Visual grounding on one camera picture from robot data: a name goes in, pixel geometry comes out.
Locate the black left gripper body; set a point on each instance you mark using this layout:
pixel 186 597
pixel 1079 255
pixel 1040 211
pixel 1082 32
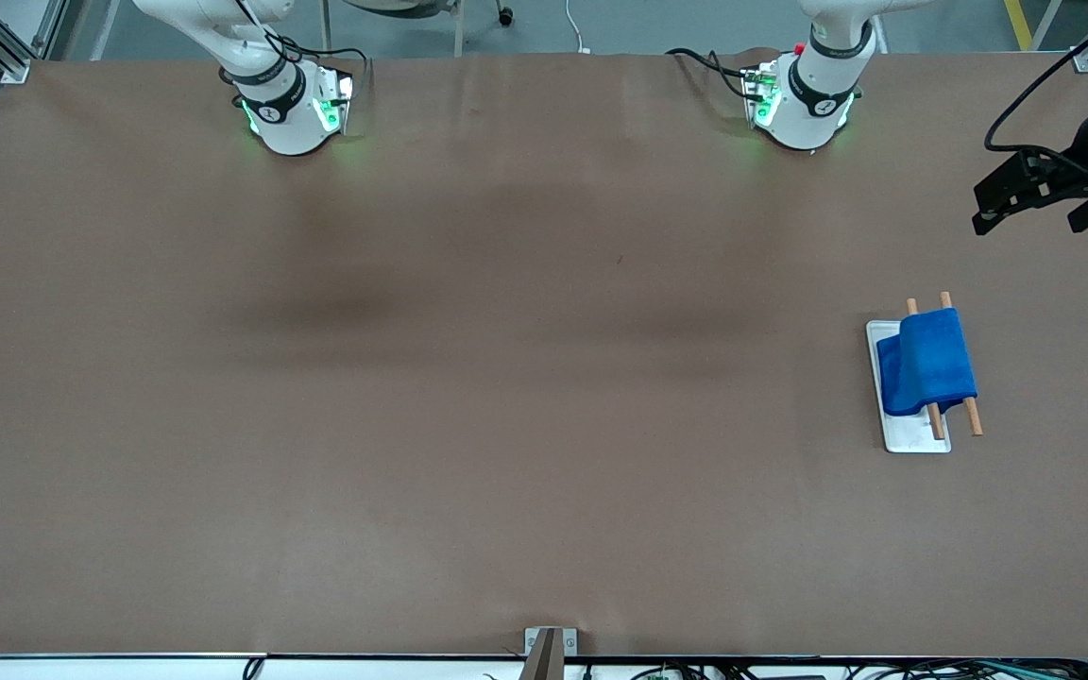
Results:
pixel 1076 175

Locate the blue microfibre towel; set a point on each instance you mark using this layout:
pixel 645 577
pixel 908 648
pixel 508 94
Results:
pixel 931 364

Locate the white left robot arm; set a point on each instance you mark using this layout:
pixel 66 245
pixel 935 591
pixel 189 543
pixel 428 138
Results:
pixel 808 104

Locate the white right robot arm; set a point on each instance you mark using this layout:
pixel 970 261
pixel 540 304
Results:
pixel 284 113

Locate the wooden towel rack rod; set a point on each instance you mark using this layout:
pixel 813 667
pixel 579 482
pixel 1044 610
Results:
pixel 936 423
pixel 974 416

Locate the brown table cover sheet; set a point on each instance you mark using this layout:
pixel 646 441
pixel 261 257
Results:
pixel 544 472

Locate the office chair base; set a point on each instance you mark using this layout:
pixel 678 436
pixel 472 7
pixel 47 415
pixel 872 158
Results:
pixel 454 8

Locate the white towel rack base plate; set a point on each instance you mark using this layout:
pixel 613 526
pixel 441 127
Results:
pixel 912 433

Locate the grey metal mounting bracket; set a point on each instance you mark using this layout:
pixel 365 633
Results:
pixel 553 640

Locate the brown camera mount post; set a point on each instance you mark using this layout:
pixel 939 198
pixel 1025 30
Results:
pixel 542 656

